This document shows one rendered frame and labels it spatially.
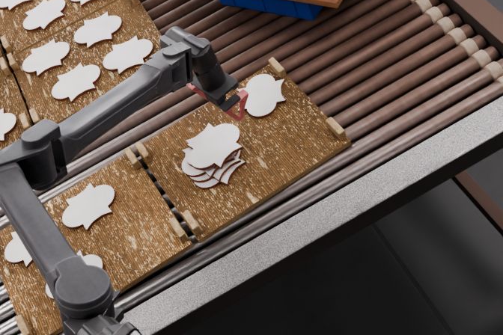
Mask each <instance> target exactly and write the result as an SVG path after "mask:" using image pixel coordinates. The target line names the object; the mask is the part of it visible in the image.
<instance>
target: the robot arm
mask: <svg viewBox="0 0 503 335"><path fill-rule="evenodd" d="M159 39H160V50H159V51H158V52H156V53H155V54H153V55H151V56H150V60H149V61H147V62H145V63H144V64H142V65H141V66H140V68H139V69H138V70H137V71H136V72H135V73H134V74H132V75H131V76H130V77H129V78H128V79H126V80H124V81H123V82H121V83H120V84H118V85H117V86H115V87H114V88H112V89H111V90H109V91H108V92H106V93H104V94H103V95H102V96H100V97H99V98H97V99H95V100H94V101H93V102H91V103H90V104H88V105H87V106H85V107H84V108H83V109H81V110H80V111H78V112H76V113H75V114H74V115H72V116H71V117H69V118H67V119H66V120H64V121H63V122H61V123H59V124H57V123H56V122H54V121H51V120H47V119H42V120H41V121H40V122H38V123H36V124H35V125H33V126H32V127H31V128H29V129H27V130H25V131H24V132H23V133H22V134H21V139H19V140H17V141H15V142H13V143H12V144H10V145H9V146H7V147H5V148H4V149H3V150H0V207H1V209H2V211H3V212H4V214H5V215H6V217H7V219H8V220H9V222H10V224H11V225H12V227H13V228H14V230H15V231H16V234H17V235H18V236H19V238H20V240H21V242H22V243H23V245H24V246H25V248H26V250H27V251H28V253H29V255H30V256H31V258H32V259H33V261H34V263H35V265H36V266H37V268H38V269H39V271H40V273H41V274H42V276H43V278H44V280H45V281H46V283H47V285H48V287H49V290H50V292H51V294H52V297H53V298H54V300H55V302H56V304H57V306H58V309H59V311H60V315H61V321H62V325H63V329H64V335H129V334H130V333H132V332H133V331H138V332H139V329H137V327H135V326H134V325H133V324H131V323H130V322H124V323H122V324H120V322H121V321H122V319H123V318H124V311H123V308H119V309H116V308H115V307H114V302H115V301H116V299H117V298H118V297H119V296H120V295H121V291H120V290H119V289H118V290H116V291H113V288H112V282H111V280H110V278H109V275H108V273H107V272H106V271H105V270H104V269H102V268H100V267H98V266H95V265H87V264H86V263H85V261H84V260H83V259H82V258H81V256H80V255H77V254H76V252H75V251H74V249H72V247H71V246H70V244H69V242H68V241H67V240H66V238H65V237H64V235H63V233H62V232H61V231H60V229H59V228H58V226H57V224H56V223H55V222H54V221H53V219H52V217H51V216H50V214H49V213H48V212H47V210H46V208H45V207H44V205H43V204H42V203H41V201H40V199H39V198H38V196H37V195H36V194H35V193H34V191H33V190H36V191H44V190H46V189H49V188H51V187H52V186H53V185H54V184H55V183H57V182H59V181H60V180H61V179H63V178H64V177H65V176H67V175H68V173H67V165H68V164H69V163H71V161H72V160H73V159H74V158H75V157H76V156H77V155H78V154H79V153H80V152H81V151H82V150H83V149H84V148H86V147H87V146H88V145H90V144H91V143H93V142H94V141H95V140H97V139H98V138H100V137H101V136H102V135H104V134H106V133H107V132H108V131H109V130H111V129H113V128H114V127H115V126H116V125H118V124H119V123H121V122H122V121H124V120H125V119H127V118H128V117H129V116H130V115H132V114H134V113H135V112H136V111H137V110H139V109H140V108H142V107H143V106H145V105H146V104H148V103H149V102H150V101H152V100H154V99H155V98H158V97H160V96H164V95H166V94H167V93H168V92H170V91H171V92H172V93H174V92H175V91H176V90H179V89H181V88H183V87H185V86H186V84H188V83H190V84H189V85H188V87H189V88H190V89H191V90H193V91H194V92H196V93H197V94H199V95H200V96H202V97H203V98H205V99H206V100H208V101H209V102H211V103H213V104H214V105H216V106H218V107H219V108H220V109H221V110H222V111H223V112H225V113H226V114H228V115H229V116H231V117H232V118H234V119H235V120H237V121H239V122H240V121H241V120H242V119H243V118H244V111H245V106H246V102H247V99H248V96H249V94H248V92H247V91H246V90H244V89H242V90H241V91H240V92H239V93H238V94H234V95H232V96H231V97H230V98H229V99H228V100H226V101H225V99H226V94H227V93H229V92H230V91H231V90H236V89H237V88H238V87H239V86H240V84H239V82H238V81H237V80H236V79H235V78H233V77H232V76H230V75H228V74H227V73H225V72H224V71H223V70H222V67H221V65H220V63H219V61H218V59H217V57H216V54H215V52H214V51H213V48H212V46H211V45H210V41H209V40H207V39H205V38H197V37H196V36H194V35H192V34H190V33H189V32H187V31H185V30H183V29H182V28H180V27H178V26H174V27H172V28H170V29H168V30H167V31H166V33H165V35H163V36H161V37H160V38H159ZM192 70H193V71H194V73H195V76H194V77H193V74H192ZM238 103H240V115H239V116H238V115H236V114H235V113H233V112H232V108H234V107H235V106H236V105H237V104H238ZM139 333H140V332H139ZM140 334H141V333H140ZM141 335H142V334H141Z"/></svg>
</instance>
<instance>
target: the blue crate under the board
mask: <svg viewBox="0 0 503 335"><path fill-rule="evenodd" d="M220 2H221V3H222V4H226V5H231V6H235V7H243V8H247V9H252V10H259V11H263V12H267V13H275V14H280V15H284V16H292V17H296V18H300V19H308V20H315V18H316V17H317V15H318V13H319V12H320V10H321V9H322V7H323V6H321V5H316V4H308V3H304V2H299V1H291V0H220Z"/></svg>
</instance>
